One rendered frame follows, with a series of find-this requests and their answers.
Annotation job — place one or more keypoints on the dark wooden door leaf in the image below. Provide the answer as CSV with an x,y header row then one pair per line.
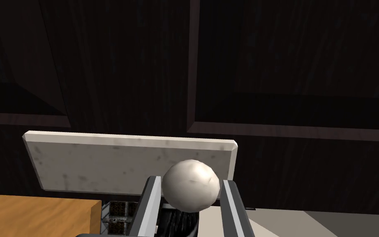
x,y
127,65

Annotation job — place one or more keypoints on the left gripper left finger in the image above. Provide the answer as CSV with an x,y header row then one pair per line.
x,y
150,210

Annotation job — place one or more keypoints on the pale knob backplate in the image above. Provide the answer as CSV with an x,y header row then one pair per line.
x,y
104,164

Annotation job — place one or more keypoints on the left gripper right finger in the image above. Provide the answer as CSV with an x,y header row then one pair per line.
x,y
234,210

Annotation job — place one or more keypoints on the white round door knob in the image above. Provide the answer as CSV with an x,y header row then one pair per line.
x,y
191,184

